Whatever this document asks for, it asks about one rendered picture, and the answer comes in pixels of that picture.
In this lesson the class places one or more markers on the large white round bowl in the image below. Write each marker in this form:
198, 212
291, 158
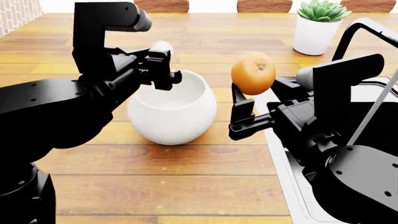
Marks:
171, 116

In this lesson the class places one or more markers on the succulent in white pot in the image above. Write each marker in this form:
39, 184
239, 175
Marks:
314, 35

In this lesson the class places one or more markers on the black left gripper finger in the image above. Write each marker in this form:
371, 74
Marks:
163, 80
160, 59

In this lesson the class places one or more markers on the white kitchen sink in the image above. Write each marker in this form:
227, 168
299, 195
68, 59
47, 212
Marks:
286, 168

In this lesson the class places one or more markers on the wooden chair back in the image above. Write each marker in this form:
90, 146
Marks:
264, 5
161, 5
365, 5

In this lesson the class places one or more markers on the black sink faucet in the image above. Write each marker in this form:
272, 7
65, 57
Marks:
367, 28

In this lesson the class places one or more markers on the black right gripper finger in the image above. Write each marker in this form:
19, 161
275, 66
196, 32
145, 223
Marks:
244, 109
286, 89

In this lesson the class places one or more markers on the small white round bowl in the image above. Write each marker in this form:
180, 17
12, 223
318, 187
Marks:
161, 44

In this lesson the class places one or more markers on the orange fruit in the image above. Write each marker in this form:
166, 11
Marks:
253, 73

